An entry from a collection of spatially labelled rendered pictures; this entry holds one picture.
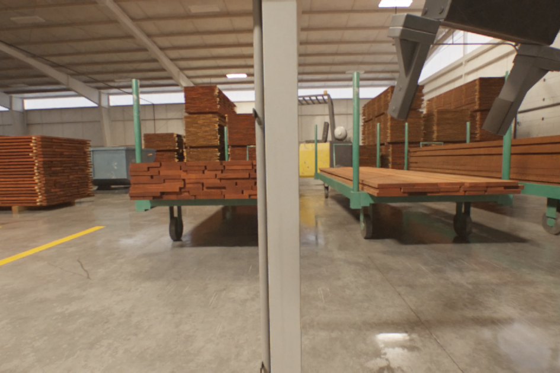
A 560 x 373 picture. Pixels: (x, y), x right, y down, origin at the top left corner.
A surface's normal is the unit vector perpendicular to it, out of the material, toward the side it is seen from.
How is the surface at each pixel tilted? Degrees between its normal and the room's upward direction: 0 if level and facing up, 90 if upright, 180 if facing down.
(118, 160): 90
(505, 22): 113
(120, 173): 90
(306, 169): 90
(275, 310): 90
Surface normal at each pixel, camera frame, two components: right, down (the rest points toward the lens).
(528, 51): -0.98, -0.10
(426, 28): 0.08, 0.48
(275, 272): -0.03, 0.09
